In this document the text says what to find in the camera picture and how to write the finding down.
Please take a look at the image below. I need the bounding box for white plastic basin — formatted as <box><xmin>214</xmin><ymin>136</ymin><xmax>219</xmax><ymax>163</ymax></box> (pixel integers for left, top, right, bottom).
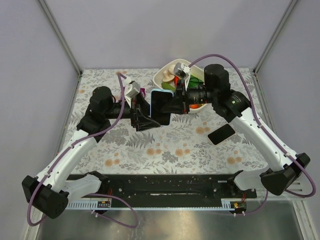
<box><xmin>152</xmin><ymin>58</ymin><xmax>207</xmax><ymax>114</ymax></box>

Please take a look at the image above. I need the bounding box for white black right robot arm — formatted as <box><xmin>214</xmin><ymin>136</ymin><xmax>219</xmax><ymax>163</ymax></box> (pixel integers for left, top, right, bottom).
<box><xmin>161</xmin><ymin>62</ymin><xmax>310</xmax><ymax>196</ymax></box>

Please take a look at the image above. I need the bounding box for toy carrot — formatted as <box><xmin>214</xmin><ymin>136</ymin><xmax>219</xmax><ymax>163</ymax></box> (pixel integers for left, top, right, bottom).
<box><xmin>173</xmin><ymin>76</ymin><xmax>180</xmax><ymax>86</ymax></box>

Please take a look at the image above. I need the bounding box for green toy pea pod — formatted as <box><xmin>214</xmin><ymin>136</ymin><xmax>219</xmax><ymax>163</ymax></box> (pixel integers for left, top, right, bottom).
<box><xmin>161</xmin><ymin>82</ymin><xmax>176</xmax><ymax>92</ymax></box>

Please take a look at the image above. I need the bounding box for floral table cloth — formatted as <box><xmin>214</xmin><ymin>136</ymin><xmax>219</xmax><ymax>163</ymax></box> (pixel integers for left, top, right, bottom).
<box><xmin>63</xmin><ymin>68</ymin><xmax>267</xmax><ymax>174</ymax></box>

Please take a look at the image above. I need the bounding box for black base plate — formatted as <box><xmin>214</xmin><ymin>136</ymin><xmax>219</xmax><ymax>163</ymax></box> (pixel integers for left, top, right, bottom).
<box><xmin>97</xmin><ymin>174</ymin><xmax>257</xmax><ymax>201</ymax></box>

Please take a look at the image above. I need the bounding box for black smartphone on table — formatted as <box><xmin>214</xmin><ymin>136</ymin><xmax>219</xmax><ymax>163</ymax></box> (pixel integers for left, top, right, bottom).
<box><xmin>207</xmin><ymin>124</ymin><xmax>236</xmax><ymax>146</ymax></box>

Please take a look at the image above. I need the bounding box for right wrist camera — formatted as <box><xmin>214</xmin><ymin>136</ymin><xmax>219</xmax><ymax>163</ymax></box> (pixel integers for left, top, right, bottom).
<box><xmin>173</xmin><ymin>62</ymin><xmax>191</xmax><ymax>80</ymax></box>

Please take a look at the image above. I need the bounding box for purple snack box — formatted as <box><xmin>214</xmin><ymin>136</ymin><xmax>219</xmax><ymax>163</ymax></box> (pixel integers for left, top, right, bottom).
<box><xmin>140</xmin><ymin>87</ymin><xmax>146</xmax><ymax>98</ymax></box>

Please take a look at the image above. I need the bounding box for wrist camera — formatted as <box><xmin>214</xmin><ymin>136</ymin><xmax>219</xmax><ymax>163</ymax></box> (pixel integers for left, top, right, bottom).
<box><xmin>173</xmin><ymin>62</ymin><xmax>191</xmax><ymax>80</ymax></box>
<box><xmin>124</xmin><ymin>76</ymin><xmax>141</xmax><ymax>106</ymax></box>

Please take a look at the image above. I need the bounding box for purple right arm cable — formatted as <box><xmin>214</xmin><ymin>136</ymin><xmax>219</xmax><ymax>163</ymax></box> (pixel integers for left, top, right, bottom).
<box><xmin>188</xmin><ymin>53</ymin><xmax>316</xmax><ymax>217</ymax></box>

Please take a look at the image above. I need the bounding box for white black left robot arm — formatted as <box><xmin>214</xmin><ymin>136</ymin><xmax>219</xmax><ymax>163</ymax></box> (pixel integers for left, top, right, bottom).
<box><xmin>22</xmin><ymin>86</ymin><xmax>160</xmax><ymax>219</ymax></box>

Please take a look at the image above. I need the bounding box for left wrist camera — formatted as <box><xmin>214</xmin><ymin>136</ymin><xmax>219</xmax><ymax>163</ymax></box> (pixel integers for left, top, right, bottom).
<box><xmin>124</xmin><ymin>76</ymin><xmax>141</xmax><ymax>106</ymax></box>

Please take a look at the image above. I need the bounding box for toy mushroom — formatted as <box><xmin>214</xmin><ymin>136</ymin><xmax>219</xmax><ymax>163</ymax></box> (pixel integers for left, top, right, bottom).
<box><xmin>162</xmin><ymin>70</ymin><xmax>175</xmax><ymax>83</ymax></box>

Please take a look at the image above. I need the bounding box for black phone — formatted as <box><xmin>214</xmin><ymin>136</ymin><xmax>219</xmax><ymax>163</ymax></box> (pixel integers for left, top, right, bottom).
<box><xmin>150</xmin><ymin>88</ymin><xmax>174</xmax><ymax>126</ymax></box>

